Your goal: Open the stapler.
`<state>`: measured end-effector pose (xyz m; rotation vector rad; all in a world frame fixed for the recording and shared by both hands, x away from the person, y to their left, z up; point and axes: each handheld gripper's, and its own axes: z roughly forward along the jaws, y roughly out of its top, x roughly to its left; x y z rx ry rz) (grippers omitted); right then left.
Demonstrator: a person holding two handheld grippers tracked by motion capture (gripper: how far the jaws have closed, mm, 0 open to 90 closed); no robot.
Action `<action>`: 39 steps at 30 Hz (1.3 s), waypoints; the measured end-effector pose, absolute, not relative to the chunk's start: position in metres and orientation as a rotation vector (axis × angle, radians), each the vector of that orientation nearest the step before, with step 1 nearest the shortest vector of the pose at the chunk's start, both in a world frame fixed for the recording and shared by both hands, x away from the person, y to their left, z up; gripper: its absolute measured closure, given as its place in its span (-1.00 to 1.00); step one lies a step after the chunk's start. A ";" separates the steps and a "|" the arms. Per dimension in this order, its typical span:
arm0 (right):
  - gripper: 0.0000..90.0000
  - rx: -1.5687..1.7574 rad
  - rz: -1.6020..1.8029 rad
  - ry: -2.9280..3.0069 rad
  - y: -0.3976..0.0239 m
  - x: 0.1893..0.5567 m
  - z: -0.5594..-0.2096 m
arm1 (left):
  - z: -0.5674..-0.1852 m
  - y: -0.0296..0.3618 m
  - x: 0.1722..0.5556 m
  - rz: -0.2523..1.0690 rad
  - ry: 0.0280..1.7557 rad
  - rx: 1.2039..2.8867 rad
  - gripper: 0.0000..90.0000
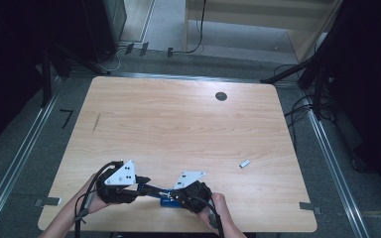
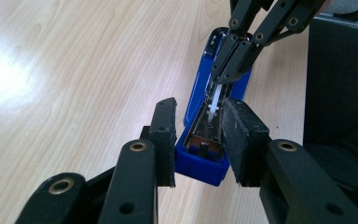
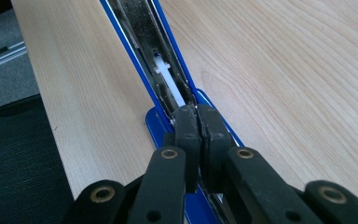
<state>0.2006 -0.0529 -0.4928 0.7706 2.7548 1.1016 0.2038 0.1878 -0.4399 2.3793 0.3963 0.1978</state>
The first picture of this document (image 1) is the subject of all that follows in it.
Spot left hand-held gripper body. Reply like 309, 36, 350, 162
95, 159, 141, 204

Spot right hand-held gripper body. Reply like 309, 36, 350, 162
171, 171, 213, 214

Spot blue stapler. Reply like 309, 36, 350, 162
136, 183, 184, 208

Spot person's left hand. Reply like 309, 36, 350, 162
75, 173, 112, 216

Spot person's right hand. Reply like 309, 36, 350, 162
196, 192, 235, 233

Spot grey tape strip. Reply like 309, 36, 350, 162
299, 201, 322, 214
34, 196, 63, 208

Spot black cabinet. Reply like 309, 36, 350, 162
82, 0, 128, 63

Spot black metal stand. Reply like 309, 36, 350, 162
260, 0, 381, 120

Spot light wooden furniture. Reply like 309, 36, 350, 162
183, 0, 345, 64

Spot right hand-held gripper black cable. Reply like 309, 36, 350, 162
191, 194, 226, 238

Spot hand-held gripper black cable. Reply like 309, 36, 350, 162
73, 160, 125, 238
191, 194, 226, 238

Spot left hand-held gripper black cable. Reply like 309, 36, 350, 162
73, 160, 125, 238

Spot long metal floor rail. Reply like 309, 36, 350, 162
0, 77, 64, 238
112, 72, 299, 87
306, 95, 371, 238

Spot white cable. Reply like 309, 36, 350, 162
107, 46, 127, 74

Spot black floor cables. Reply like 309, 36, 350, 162
283, 95, 335, 131

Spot black hanging cable with plug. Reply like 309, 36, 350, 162
167, 0, 208, 58

